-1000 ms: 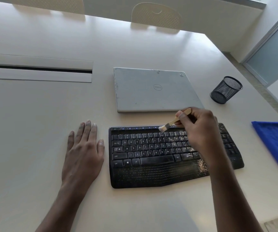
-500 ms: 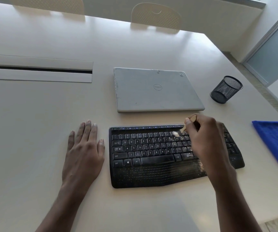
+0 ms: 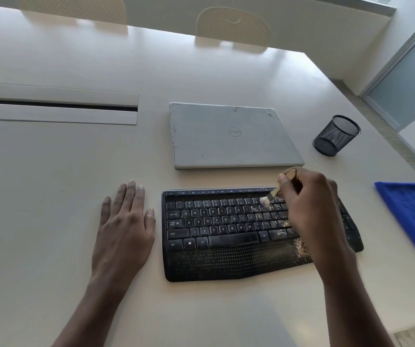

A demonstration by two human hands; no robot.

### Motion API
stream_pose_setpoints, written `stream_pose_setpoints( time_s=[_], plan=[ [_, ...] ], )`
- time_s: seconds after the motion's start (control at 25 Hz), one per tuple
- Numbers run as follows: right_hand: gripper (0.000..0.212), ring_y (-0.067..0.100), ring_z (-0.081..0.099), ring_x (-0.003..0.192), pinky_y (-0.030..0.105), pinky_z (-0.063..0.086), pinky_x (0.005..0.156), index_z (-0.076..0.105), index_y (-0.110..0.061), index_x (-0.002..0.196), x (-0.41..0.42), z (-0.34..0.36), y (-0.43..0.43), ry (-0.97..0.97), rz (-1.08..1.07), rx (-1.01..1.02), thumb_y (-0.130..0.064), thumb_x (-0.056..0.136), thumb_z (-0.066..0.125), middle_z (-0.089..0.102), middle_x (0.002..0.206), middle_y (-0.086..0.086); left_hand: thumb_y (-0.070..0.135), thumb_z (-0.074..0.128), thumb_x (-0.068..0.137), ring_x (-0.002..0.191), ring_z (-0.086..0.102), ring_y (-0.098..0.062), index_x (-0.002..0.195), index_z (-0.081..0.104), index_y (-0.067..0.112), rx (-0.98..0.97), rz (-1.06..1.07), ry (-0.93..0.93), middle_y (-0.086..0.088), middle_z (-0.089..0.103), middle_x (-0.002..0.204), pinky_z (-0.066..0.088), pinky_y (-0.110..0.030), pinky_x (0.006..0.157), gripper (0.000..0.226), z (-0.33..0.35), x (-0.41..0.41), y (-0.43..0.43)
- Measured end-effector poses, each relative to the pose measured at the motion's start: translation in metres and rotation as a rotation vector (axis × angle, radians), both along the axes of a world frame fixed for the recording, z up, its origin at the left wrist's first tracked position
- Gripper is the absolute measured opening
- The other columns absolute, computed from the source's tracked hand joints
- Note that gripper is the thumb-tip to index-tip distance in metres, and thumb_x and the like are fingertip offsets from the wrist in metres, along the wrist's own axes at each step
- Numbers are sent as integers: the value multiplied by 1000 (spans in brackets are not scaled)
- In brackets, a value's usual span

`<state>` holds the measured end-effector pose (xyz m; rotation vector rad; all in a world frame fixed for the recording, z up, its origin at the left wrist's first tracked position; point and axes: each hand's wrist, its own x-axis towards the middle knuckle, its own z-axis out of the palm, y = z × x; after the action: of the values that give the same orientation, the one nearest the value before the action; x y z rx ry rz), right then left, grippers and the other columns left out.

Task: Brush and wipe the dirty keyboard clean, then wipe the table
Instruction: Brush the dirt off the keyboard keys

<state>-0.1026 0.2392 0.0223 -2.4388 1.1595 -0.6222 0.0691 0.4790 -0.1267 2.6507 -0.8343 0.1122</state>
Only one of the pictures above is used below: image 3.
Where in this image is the person's left hand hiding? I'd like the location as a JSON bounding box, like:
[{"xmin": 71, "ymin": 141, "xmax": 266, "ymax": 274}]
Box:
[{"xmin": 91, "ymin": 180, "xmax": 156, "ymax": 290}]

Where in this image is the person's right hand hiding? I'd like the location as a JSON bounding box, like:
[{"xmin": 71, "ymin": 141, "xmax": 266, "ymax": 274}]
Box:
[{"xmin": 277, "ymin": 167, "xmax": 358, "ymax": 286}]

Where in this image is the small wooden brush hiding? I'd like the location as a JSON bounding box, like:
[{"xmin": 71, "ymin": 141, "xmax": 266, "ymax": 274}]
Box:
[{"xmin": 259, "ymin": 168, "xmax": 298, "ymax": 207}]

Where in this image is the black keyboard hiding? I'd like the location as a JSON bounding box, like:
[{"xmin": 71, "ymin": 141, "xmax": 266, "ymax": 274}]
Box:
[{"xmin": 161, "ymin": 184, "xmax": 364, "ymax": 283}]

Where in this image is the blue microfibre cloth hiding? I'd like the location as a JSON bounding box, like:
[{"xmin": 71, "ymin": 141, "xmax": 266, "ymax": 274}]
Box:
[{"xmin": 374, "ymin": 181, "xmax": 415, "ymax": 258}]

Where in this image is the person's right forearm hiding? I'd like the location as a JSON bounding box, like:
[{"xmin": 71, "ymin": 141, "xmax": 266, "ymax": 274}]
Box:
[{"xmin": 319, "ymin": 260, "xmax": 398, "ymax": 347}]

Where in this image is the black mesh pen holder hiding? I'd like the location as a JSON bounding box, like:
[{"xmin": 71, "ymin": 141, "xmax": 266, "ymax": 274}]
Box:
[{"xmin": 311, "ymin": 115, "xmax": 362, "ymax": 157}]

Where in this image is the silver laptop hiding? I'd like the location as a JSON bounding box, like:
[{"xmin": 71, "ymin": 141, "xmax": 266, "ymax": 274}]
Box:
[{"xmin": 168, "ymin": 102, "xmax": 306, "ymax": 171}]

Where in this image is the frosted glass door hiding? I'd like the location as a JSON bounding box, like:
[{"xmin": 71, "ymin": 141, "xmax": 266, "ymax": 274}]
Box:
[{"xmin": 361, "ymin": 10, "xmax": 415, "ymax": 131}]

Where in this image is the cream perforated chair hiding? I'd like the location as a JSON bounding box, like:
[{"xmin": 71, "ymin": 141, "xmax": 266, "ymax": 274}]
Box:
[
  {"xmin": 16, "ymin": 0, "xmax": 128, "ymax": 25},
  {"xmin": 195, "ymin": 6, "xmax": 272, "ymax": 47}
]

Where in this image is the grey desk cable slot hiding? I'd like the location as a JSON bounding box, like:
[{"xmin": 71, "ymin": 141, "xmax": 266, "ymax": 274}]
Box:
[{"xmin": 0, "ymin": 81, "xmax": 140, "ymax": 126}]

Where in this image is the grey window frame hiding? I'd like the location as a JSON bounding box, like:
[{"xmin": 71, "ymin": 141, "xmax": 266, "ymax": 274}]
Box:
[{"xmin": 323, "ymin": 0, "xmax": 398, "ymax": 17}]

